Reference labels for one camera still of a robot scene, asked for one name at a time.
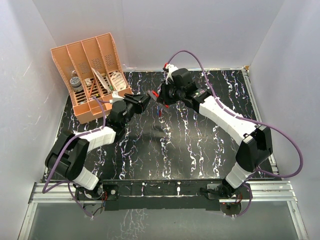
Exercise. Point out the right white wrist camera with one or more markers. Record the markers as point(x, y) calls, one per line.
point(169, 69)

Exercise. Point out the white paper card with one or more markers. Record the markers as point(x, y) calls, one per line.
point(105, 84)

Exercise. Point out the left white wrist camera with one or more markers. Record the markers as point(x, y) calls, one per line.
point(115, 97)

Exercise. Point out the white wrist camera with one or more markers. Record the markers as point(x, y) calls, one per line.
point(115, 97)
point(169, 69)

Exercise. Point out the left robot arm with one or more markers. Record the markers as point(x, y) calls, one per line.
point(68, 154)

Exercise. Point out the grey round jar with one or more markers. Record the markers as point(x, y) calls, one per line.
point(76, 84)

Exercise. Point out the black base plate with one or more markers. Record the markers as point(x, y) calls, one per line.
point(208, 194)

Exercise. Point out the white labelled packet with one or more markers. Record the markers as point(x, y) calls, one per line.
point(117, 80)

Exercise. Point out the pink desk organizer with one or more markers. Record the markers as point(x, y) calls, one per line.
point(77, 60)

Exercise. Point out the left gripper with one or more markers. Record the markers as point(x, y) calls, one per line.
point(139, 101)

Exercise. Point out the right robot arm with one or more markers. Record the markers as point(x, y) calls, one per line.
point(254, 141)

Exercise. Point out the orange pencil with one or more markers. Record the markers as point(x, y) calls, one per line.
point(91, 89)

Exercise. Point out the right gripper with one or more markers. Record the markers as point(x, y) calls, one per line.
point(163, 98)

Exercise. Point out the aluminium frame rail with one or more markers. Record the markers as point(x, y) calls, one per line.
point(165, 210)

